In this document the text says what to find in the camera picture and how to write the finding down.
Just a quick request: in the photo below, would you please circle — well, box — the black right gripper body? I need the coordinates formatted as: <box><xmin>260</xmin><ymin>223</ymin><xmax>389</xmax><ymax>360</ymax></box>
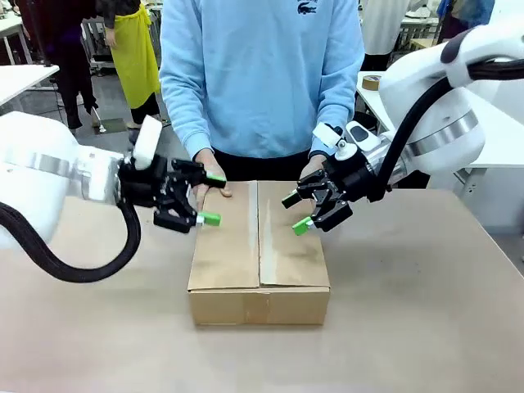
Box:
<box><xmin>326</xmin><ymin>152</ymin><xmax>381</xmax><ymax>202</ymax></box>

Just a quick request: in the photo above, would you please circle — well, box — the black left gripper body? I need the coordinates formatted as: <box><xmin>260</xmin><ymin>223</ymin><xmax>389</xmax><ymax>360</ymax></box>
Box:
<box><xmin>116</xmin><ymin>155</ymin><xmax>193</xmax><ymax>213</ymax></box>

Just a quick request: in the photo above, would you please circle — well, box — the brown cardboard box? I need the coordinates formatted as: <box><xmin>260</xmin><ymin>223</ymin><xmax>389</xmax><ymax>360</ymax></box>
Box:
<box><xmin>187</xmin><ymin>179</ymin><xmax>332</xmax><ymax>328</ymax></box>

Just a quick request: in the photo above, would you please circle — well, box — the person's right forearm blue sleeve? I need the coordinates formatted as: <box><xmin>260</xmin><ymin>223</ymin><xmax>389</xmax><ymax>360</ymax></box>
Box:
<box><xmin>160</xmin><ymin>77</ymin><xmax>215</xmax><ymax>163</ymax></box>

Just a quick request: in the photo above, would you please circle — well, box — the person's left forearm blue sleeve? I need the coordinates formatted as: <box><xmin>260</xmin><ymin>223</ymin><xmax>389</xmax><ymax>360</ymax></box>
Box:
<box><xmin>308</xmin><ymin>73</ymin><xmax>366</xmax><ymax>163</ymax></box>

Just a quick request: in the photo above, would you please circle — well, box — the person's left hand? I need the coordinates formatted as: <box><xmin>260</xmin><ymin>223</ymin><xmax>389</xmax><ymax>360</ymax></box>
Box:
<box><xmin>297</xmin><ymin>156</ymin><xmax>329</xmax><ymax>185</ymax></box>

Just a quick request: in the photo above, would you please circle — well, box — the person's right hand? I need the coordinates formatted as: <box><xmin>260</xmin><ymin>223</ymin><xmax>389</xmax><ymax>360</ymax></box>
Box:
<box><xmin>191</xmin><ymin>147</ymin><xmax>234</xmax><ymax>210</ymax></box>

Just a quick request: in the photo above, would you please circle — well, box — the person torso light blue sweatshirt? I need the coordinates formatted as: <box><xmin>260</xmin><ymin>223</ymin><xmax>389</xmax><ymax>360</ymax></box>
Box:
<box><xmin>158</xmin><ymin>0</ymin><xmax>366</xmax><ymax>183</ymax></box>

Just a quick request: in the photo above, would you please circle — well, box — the person in yellow apron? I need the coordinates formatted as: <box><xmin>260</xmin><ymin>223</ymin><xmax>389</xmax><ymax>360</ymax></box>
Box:
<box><xmin>96</xmin><ymin>0</ymin><xmax>163</xmax><ymax>129</ymax></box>

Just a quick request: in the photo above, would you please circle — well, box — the person in dark clothes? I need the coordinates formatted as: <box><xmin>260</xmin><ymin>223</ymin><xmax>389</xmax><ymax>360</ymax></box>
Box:
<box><xmin>20</xmin><ymin>0</ymin><xmax>100</xmax><ymax>130</ymax></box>

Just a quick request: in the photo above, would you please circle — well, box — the person in white coat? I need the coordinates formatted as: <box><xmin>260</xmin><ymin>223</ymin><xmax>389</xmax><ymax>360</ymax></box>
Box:
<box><xmin>359</xmin><ymin>0</ymin><xmax>404</xmax><ymax>73</ymax></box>

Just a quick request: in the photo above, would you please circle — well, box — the white side table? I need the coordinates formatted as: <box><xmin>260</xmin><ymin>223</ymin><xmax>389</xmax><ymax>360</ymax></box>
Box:
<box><xmin>0</xmin><ymin>64</ymin><xmax>61</xmax><ymax>118</ymax></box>

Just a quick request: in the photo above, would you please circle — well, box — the grey background work table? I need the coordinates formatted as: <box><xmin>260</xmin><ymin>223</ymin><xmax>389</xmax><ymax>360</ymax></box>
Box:
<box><xmin>0</xmin><ymin>16</ymin><xmax>32</xmax><ymax>66</ymax></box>

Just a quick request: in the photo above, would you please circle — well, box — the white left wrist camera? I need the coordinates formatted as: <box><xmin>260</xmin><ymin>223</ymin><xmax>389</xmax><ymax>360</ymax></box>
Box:
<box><xmin>130</xmin><ymin>115</ymin><xmax>163</xmax><ymax>169</ymax></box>

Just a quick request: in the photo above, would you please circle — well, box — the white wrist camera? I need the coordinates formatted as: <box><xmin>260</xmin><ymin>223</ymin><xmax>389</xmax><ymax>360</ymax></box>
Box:
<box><xmin>312</xmin><ymin>121</ymin><xmax>355</xmax><ymax>161</ymax></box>
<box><xmin>130</xmin><ymin>115</ymin><xmax>163</xmax><ymax>169</ymax></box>

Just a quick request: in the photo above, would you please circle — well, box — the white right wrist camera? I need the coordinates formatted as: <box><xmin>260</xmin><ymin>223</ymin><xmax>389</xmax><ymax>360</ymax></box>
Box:
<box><xmin>312</xmin><ymin>121</ymin><xmax>355</xmax><ymax>161</ymax></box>

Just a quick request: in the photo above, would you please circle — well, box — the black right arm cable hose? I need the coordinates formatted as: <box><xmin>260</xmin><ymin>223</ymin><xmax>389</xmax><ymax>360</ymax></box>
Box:
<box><xmin>367</xmin><ymin>56</ymin><xmax>524</xmax><ymax>204</ymax></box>

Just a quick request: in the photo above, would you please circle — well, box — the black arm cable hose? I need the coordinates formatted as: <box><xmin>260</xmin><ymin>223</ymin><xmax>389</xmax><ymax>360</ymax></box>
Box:
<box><xmin>367</xmin><ymin>56</ymin><xmax>524</xmax><ymax>204</ymax></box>
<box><xmin>0</xmin><ymin>200</ymin><xmax>142</xmax><ymax>283</ymax></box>

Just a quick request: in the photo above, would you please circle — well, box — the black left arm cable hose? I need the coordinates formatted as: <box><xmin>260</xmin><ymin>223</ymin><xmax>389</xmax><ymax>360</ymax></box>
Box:
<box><xmin>0</xmin><ymin>200</ymin><xmax>142</xmax><ymax>283</ymax></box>

